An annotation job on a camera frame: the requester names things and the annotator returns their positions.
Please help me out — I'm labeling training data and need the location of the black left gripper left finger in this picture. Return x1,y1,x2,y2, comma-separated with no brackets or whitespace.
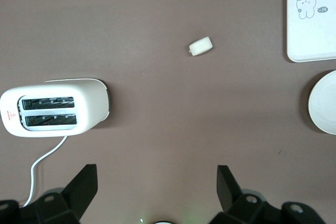
0,164,99,224

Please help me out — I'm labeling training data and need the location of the white two-slot toaster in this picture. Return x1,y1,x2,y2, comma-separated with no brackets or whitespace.
0,78,110,138

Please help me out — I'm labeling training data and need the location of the white tray with bear drawing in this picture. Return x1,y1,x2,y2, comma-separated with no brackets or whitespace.
286,0,336,63

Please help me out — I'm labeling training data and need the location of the small white bun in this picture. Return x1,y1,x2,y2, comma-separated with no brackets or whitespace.
188,36,214,57

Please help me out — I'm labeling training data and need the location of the white toaster power cable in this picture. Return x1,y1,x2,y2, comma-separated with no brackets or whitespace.
22,135,68,207

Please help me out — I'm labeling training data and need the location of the round white plate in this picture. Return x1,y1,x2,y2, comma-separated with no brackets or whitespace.
308,69,336,135

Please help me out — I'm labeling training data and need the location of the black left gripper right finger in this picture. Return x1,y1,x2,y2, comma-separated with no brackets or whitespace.
209,165,327,224

